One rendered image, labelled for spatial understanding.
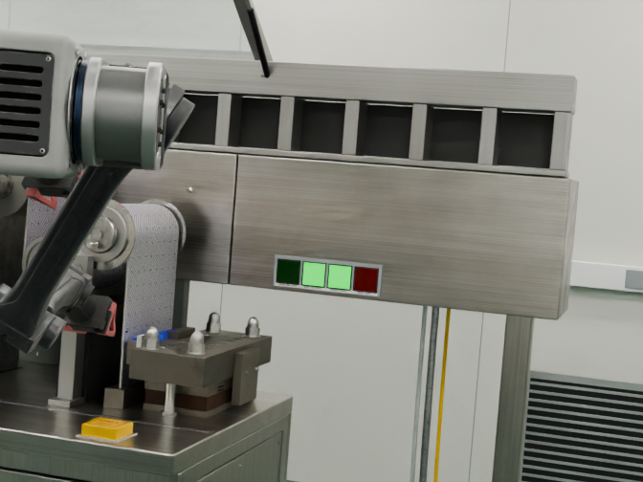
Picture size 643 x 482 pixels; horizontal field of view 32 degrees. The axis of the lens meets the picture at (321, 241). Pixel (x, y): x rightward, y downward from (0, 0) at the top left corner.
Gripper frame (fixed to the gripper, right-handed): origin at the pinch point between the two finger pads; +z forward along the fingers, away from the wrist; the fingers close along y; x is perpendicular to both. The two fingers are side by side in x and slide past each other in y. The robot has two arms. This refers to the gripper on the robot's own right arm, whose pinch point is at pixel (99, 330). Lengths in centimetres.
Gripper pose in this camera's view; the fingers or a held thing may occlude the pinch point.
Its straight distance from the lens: 227.0
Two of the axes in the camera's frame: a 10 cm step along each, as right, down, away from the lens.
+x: 2.1, -8.6, 4.6
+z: 2.0, 5.0, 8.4
